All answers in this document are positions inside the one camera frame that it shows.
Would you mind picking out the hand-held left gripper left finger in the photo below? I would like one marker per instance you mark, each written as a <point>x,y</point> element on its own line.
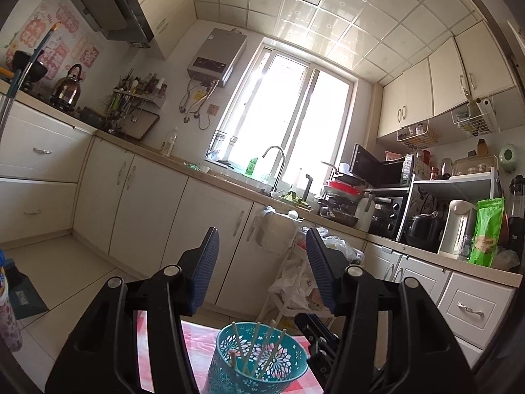
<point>203,273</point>

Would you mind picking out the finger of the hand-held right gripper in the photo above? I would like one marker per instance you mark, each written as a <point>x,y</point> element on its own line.
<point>313,332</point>

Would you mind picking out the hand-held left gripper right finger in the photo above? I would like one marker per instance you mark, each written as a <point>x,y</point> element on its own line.
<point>322,273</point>

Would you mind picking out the bundle of wooden chopsticks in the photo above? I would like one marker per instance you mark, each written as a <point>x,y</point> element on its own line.
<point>235,336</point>

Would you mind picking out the teal perforated basket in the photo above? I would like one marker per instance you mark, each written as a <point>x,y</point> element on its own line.
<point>221,373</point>

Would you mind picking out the white plastic bag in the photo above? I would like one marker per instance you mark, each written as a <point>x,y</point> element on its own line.
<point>293,283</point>

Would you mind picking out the clear plastic bag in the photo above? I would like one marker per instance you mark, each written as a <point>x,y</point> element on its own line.
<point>348,252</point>

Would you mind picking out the white hanging trash bin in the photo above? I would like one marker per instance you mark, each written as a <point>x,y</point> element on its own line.
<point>275,232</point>

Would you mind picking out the white plastic jug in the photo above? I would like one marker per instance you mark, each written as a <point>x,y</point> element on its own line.
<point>364,215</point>

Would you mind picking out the cream kitchen base cabinet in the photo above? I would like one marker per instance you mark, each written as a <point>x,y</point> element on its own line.
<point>471,299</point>
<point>156,205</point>
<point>37,172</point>

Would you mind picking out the black toaster oven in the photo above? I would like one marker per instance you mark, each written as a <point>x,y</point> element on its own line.
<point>385,217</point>

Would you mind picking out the stack of pots and pans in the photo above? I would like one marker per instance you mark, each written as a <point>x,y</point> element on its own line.
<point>342,191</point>

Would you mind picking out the black filter tap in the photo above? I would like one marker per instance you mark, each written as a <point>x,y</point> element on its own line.
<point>307,184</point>

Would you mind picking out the chrome sink faucet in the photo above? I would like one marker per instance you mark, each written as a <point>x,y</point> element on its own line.
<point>280,172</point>

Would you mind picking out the black rice cooker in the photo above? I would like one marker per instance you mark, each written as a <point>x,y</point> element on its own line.
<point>422,230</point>

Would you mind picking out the green dish soap bottle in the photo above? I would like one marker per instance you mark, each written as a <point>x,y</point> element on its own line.
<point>251,167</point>

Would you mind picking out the black microwave oven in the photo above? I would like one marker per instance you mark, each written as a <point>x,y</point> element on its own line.
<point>389,170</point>

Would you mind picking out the clear plastic bottle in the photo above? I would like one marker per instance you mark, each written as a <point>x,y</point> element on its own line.
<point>169,145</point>

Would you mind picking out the white thermo pot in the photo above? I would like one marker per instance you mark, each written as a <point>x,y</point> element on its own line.
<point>453,230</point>

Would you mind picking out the kitchen window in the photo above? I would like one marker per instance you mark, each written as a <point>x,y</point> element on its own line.
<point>295,123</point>

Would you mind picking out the white countertop shelf rack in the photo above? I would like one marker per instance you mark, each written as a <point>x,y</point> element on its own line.
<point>455,186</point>

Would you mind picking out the dark rimmed tray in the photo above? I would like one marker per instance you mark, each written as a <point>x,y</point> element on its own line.
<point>141,125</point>

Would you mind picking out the green snack bag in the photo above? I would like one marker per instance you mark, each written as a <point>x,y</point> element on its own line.
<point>488,221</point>

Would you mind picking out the dark grey floor mat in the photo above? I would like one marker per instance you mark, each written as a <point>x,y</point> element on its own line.
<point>22,291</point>

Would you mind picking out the clear lidded food container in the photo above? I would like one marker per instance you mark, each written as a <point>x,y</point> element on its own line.
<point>471,164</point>

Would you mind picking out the blue floral plastic bag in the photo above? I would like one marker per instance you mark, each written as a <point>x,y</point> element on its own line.
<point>6,308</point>

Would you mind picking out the brown sauce bottle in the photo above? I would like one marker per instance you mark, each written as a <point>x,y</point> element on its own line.
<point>482,147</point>

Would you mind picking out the black blender bottle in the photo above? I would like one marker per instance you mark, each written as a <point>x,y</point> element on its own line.
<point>516,197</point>

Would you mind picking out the green round container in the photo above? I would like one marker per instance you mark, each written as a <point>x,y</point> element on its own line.
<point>508,158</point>

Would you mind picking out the steel kettle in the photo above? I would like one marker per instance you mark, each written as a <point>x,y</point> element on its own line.
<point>67,86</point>

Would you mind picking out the black wok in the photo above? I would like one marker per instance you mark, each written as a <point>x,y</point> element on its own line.
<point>28,67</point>

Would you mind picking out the range hood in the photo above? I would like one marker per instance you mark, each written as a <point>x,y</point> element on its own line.
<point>110,8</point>

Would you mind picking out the wall socket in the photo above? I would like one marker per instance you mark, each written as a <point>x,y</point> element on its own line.
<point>212,110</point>

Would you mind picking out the wall utensil rack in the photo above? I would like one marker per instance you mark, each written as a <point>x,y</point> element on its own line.
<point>135,90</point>

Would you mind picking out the wall water heater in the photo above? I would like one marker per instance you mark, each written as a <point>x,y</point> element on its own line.
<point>217,55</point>

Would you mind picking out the cream wall cabinet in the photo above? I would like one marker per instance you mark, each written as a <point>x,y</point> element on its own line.
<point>164,8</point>
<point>443,78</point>

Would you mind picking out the pink wall stickers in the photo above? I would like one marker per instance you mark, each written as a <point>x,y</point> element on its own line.
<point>57,45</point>

